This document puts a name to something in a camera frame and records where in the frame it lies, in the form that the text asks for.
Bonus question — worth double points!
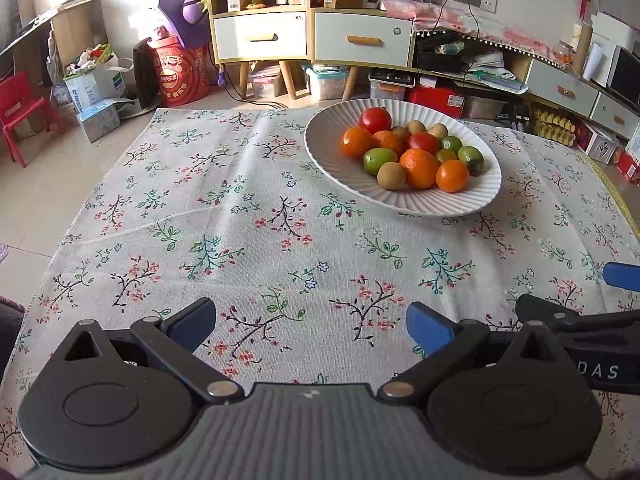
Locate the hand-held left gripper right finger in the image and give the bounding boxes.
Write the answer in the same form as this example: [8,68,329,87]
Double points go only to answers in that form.
[377,301,569,404]

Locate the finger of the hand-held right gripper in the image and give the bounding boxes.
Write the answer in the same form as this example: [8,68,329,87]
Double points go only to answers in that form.
[515,293,640,339]
[602,261,640,291]

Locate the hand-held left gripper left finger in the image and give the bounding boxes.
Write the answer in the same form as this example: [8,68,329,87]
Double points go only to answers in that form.
[63,297,245,404]

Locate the orange tomato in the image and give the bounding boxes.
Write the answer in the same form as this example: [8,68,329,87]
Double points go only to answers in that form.
[340,127,376,159]
[435,159,470,194]

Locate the mandarin orange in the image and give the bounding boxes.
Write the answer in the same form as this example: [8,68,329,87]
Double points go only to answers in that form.
[372,130,406,157]
[398,148,441,190]

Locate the dark green tomato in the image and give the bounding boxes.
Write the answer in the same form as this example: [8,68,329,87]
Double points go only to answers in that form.
[457,145,486,177]

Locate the red tomato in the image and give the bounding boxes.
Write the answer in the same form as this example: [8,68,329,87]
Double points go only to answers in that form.
[359,107,393,135]
[407,132,441,155]

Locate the white ribbed plate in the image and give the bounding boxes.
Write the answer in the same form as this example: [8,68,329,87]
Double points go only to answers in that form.
[304,98,503,218]

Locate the red snack box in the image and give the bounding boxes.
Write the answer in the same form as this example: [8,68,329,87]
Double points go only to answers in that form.
[616,150,640,183]

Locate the white patterned box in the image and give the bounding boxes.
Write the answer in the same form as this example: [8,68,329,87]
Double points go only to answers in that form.
[582,122,621,166]

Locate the floral tablecloth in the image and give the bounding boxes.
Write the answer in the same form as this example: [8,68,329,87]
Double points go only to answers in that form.
[0,105,640,476]

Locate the tray of gold ingots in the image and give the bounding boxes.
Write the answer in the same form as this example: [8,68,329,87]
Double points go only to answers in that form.
[532,107,581,143]

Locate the pale blue drawer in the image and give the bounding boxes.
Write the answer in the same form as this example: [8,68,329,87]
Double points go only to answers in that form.
[590,92,640,141]
[525,57,601,116]

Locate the microwave oven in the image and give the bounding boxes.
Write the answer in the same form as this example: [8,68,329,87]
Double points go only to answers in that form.
[607,45,640,111]

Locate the rolled white paper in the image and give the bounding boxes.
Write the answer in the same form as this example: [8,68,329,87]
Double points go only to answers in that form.
[582,40,608,81]

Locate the light blue tissue box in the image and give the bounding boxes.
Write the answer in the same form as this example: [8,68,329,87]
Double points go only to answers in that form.
[76,99,122,143]

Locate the red storage box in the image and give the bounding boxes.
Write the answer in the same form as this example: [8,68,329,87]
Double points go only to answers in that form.
[406,85,466,118]

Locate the cardboard tube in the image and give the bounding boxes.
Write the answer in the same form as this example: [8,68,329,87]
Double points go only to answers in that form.
[572,22,594,76]

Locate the long wooden tv cabinet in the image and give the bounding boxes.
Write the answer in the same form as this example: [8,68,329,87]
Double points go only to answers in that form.
[412,30,640,142]

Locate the red round gift box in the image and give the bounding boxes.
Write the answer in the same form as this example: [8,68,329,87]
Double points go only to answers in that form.
[150,35,212,107]

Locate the clear bin dark lid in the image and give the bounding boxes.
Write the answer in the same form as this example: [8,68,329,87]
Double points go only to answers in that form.
[369,70,417,102]

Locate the clear bin pink contents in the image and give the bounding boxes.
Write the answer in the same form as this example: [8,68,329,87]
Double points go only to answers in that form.
[248,62,283,100]

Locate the black flat panel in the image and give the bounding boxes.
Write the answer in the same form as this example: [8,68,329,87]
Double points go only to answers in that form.
[132,37,162,110]

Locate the white appliance box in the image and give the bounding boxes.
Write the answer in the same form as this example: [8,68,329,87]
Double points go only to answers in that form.
[590,10,640,53]

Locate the stack of papers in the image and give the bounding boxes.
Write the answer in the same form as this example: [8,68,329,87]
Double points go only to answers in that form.
[462,52,529,96]

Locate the white carton of clutter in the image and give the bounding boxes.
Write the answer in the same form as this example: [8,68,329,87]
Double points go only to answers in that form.
[62,42,135,113]

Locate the low wooden drawer cabinet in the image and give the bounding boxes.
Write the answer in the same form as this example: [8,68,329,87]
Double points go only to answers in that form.
[310,7,416,102]

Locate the clear bin blue lid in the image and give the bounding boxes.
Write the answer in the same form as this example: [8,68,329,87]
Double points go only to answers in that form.
[305,65,349,102]

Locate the black storage case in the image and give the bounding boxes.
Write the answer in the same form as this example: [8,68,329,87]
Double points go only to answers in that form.
[416,32,469,74]

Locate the pink patterned table runner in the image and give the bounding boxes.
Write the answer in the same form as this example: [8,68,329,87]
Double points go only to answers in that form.
[380,0,556,61]

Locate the red plastic chair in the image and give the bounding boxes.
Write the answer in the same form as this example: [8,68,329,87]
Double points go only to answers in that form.
[0,71,65,168]

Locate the white drawer round lock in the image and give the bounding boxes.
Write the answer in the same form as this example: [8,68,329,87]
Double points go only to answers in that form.
[314,11,414,68]

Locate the brown cardboard box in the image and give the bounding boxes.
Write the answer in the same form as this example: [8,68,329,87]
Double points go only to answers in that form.
[50,5,93,68]

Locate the purple plush toy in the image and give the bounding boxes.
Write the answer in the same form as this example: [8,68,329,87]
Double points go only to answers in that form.
[157,0,210,50]

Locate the white drawer wooden handle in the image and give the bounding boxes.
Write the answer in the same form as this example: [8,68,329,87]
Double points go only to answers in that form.
[212,11,308,61]

